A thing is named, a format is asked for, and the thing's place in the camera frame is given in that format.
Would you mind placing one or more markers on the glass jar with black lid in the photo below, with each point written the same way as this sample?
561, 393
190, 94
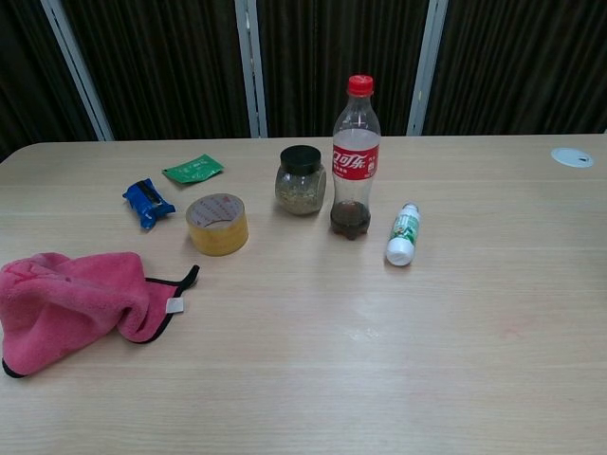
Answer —
301, 194

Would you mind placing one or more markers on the grey partition frame post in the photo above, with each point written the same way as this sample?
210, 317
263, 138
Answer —
77, 71
252, 71
427, 71

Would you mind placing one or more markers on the green sachet packet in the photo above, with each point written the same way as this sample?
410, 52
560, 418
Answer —
192, 169

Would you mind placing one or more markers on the cola bottle with red cap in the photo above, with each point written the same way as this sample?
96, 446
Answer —
355, 166

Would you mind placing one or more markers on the pink cloth with black trim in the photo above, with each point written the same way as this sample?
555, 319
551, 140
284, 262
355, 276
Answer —
71, 303

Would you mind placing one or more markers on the small white green-label bottle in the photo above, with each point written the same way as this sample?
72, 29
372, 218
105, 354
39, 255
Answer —
403, 232

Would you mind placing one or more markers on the blue snack packet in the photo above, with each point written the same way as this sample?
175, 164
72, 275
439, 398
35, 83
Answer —
147, 206

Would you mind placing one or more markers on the yellow packing tape roll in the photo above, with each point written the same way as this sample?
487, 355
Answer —
218, 239

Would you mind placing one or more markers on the dark fabric partition panel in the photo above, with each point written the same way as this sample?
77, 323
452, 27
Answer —
521, 66
332, 47
166, 71
23, 71

